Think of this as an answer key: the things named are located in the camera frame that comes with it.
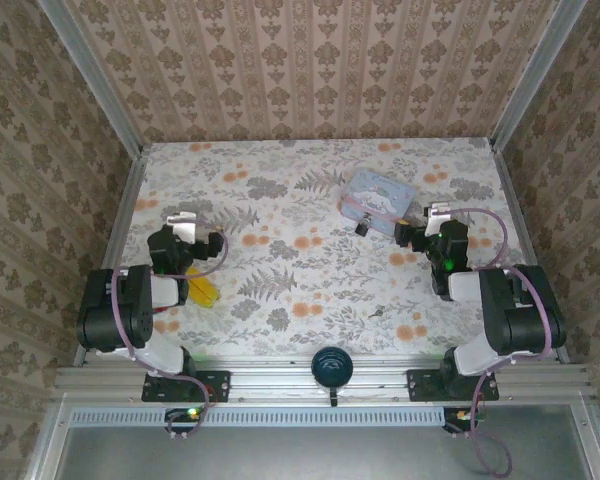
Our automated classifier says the light blue cartoon tin box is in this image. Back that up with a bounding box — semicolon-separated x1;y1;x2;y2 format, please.
338;168;420;234

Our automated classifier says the left controller board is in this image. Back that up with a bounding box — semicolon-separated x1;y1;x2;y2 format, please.
164;407;205;434

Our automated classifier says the controller board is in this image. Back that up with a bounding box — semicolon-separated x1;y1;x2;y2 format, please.
164;407;205;434
442;407;487;434

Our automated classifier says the floral table cover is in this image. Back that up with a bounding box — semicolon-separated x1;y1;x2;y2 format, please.
95;138;564;359

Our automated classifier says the dark blue round dome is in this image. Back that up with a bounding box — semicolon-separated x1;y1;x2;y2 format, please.
310;346;354;407

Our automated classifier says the right controller board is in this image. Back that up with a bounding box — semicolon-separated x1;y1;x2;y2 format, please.
442;407;487;434

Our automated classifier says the grey metal sheet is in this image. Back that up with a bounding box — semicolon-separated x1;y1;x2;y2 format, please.
54;424;599;480

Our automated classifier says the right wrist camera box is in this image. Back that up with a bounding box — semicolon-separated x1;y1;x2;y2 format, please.
393;202;454;250

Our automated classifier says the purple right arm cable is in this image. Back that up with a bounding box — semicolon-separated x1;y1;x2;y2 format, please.
452;207;554;479

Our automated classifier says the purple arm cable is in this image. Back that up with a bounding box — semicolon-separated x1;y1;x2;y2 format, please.
452;207;554;479
109;227;230;441

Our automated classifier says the aluminium left table rail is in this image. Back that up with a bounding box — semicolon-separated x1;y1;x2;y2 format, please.
73;149;149;366

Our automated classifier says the aluminium table rail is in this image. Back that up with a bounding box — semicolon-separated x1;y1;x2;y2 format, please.
73;149;149;366
489;139;571;364

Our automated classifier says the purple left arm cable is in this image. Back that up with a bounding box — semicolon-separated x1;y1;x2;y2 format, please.
109;227;230;441

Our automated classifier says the aluminium right table rail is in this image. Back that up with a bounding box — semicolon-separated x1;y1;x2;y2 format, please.
489;139;571;364

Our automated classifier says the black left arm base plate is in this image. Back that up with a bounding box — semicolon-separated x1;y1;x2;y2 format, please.
140;369;231;404

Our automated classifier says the aluminium front frame rail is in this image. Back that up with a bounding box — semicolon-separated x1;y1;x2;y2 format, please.
53;355;592;404

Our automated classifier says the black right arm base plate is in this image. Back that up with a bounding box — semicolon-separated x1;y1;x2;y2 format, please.
407;368;500;404

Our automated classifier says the grey slotted cable duct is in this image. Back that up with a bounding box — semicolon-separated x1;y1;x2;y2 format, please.
69;407;444;429

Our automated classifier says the aluminium left corner post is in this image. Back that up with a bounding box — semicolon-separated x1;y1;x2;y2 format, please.
37;0;144;156

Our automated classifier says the aluminium corner post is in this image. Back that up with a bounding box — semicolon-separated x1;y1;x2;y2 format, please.
489;0;589;151
37;0;144;156

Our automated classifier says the aluminium right corner post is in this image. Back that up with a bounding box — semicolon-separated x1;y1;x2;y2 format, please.
489;0;589;151

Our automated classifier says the aluminium lower left rail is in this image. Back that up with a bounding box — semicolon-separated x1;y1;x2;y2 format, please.
27;394;74;480

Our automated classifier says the aluminium lower right rail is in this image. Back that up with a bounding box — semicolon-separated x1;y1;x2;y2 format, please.
569;394;600;480

